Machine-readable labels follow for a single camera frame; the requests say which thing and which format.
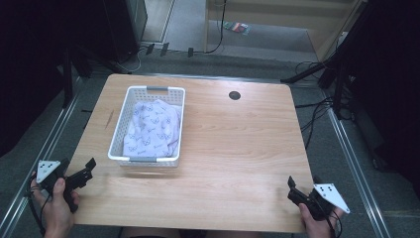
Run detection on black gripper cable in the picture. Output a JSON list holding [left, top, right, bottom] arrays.
[[321, 197, 344, 238], [25, 174, 48, 236]]

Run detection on black hanging cable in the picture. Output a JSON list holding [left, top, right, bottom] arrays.
[[203, 0, 229, 55]]

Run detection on black floor cables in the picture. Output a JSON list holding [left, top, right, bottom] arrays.
[[293, 59, 335, 151]]

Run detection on person's left hand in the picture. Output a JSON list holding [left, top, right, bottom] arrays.
[[30, 177, 80, 238]]

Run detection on white butterfly print cloth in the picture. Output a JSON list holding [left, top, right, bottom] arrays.
[[122, 98, 182, 158]]

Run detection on black cabinet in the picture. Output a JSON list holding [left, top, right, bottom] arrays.
[[100, 0, 149, 64]]

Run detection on black tripod stand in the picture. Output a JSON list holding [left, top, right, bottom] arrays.
[[279, 0, 368, 121]]

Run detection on light wooden shelf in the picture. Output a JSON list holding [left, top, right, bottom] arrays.
[[203, 0, 368, 62]]

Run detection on person's right hand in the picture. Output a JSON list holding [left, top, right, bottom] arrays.
[[298, 202, 345, 238]]

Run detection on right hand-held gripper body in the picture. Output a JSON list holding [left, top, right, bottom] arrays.
[[286, 182, 351, 222]]

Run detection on metal floor rail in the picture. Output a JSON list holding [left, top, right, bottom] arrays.
[[321, 92, 393, 238], [0, 76, 82, 238]]

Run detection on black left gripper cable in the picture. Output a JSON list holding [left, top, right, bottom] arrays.
[[25, 174, 48, 236]]

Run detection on dark curtain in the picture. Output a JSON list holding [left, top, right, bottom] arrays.
[[343, 0, 420, 189], [0, 0, 110, 158]]

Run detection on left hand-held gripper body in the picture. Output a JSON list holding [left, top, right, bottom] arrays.
[[35, 159, 95, 214]]

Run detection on colourful packet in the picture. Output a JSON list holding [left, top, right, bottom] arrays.
[[223, 21, 251, 36]]

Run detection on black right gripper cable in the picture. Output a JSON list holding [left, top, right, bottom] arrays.
[[321, 197, 344, 238]]

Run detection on white floor cable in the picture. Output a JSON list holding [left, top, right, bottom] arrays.
[[115, 48, 144, 74]]

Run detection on white plastic basket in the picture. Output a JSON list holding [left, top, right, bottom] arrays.
[[107, 85, 186, 169]]

